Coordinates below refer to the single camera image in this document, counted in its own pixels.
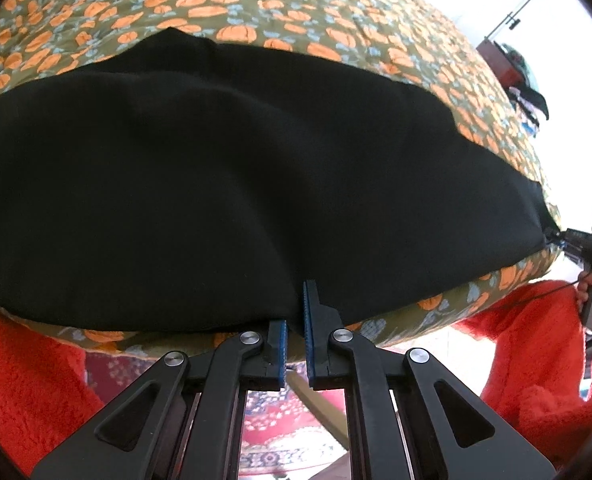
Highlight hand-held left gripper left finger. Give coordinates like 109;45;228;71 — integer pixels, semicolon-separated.
30;317;289;480

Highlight beige cardboard sheet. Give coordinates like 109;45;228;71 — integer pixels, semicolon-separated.
287;369;351;452

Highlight black pants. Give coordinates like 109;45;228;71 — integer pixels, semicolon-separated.
0;27;559;333

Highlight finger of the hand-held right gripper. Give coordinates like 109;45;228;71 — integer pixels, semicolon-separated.
543;227;572;259

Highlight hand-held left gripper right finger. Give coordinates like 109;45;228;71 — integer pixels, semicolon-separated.
302;280;559;480

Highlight pumpkin print blanket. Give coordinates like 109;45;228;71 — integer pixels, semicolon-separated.
0;0;561;361

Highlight dark wooden cabinet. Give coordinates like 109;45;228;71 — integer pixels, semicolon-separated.
476;37;526;91

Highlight pile of clothes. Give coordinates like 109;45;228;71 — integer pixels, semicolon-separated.
496;42;550;137

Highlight patterned pink rug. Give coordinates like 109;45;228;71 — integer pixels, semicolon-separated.
83;350;351;478

